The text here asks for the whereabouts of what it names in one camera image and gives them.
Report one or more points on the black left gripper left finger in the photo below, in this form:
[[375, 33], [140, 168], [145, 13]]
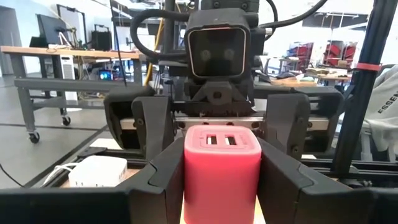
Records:
[[155, 193]]

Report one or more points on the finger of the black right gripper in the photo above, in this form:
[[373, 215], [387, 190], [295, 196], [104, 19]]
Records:
[[286, 124], [154, 124]]

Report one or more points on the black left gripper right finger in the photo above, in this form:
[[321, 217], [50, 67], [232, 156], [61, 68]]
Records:
[[295, 196]]

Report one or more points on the square white USB power hub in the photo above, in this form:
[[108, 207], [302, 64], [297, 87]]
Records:
[[96, 171]]

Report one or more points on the red USB charger cube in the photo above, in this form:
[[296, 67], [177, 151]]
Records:
[[220, 180]]

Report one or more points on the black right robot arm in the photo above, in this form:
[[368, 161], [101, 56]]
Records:
[[230, 3]]

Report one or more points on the cluttered wooden table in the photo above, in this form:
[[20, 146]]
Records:
[[292, 82]]

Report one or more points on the red storage bins rack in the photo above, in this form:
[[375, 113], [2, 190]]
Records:
[[334, 51]]

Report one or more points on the black equipment case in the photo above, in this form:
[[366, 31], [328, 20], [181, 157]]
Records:
[[101, 40]]

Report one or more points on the grey workbench with wooden top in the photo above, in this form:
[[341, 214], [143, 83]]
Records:
[[62, 84]]

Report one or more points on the person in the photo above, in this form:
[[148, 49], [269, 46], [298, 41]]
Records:
[[385, 105]]

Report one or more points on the white computer tower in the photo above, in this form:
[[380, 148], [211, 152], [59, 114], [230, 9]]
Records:
[[67, 70]]

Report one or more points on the black monitor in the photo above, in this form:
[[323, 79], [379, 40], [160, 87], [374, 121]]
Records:
[[49, 29]]

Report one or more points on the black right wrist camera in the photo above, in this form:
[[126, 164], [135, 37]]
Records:
[[217, 53]]

